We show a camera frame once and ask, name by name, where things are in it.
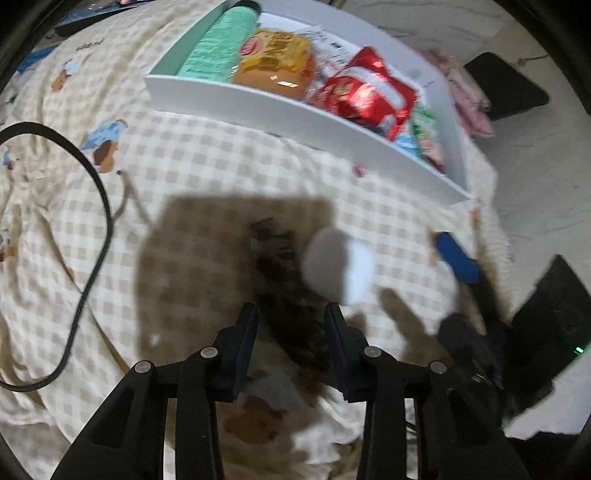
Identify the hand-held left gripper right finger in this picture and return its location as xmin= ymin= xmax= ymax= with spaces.
xmin=323 ymin=302 xmax=532 ymax=480

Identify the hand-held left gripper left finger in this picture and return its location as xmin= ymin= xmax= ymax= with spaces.
xmin=51 ymin=302 xmax=260 ymax=480

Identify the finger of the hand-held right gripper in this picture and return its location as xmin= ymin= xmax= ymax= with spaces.
xmin=434 ymin=231 xmax=509 ymax=334
xmin=436 ymin=314 xmax=505 ymax=385

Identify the white oval case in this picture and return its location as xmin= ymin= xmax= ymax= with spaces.
xmin=301 ymin=227 xmax=376 ymax=305

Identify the blue candy packet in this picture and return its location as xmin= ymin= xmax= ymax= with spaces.
xmin=394 ymin=134 xmax=423 ymax=158

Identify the green candy packet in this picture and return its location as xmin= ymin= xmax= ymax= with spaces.
xmin=409 ymin=104 xmax=446 ymax=171

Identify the red snack bag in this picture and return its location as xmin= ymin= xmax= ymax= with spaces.
xmin=307 ymin=46 xmax=419 ymax=141

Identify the white cardboard box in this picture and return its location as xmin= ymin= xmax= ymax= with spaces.
xmin=144 ymin=0 xmax=474 ymax=205

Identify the white biscuit packet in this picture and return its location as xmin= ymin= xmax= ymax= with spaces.
xmin=295 ymin=25 xmax=356 ymax=79

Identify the packaged orange bread bun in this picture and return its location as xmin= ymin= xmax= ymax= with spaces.
xmin=232 ymin=28 xmax=318 ymax=100

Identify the green tube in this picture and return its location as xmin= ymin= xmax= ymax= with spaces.
xmin=175 ymin=2 xmax=262 ymax=84

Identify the pink folded blanket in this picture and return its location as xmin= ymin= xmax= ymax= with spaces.
xmin=418 ymin=46 xmax=496 ymax=137

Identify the checkered printed blanket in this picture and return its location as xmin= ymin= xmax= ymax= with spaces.
xmin=0 ymin=0 xmax=515 ymax=480

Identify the black cable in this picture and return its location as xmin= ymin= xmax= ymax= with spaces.
xmin=0 ymin=122 xmax=114 ymax=393

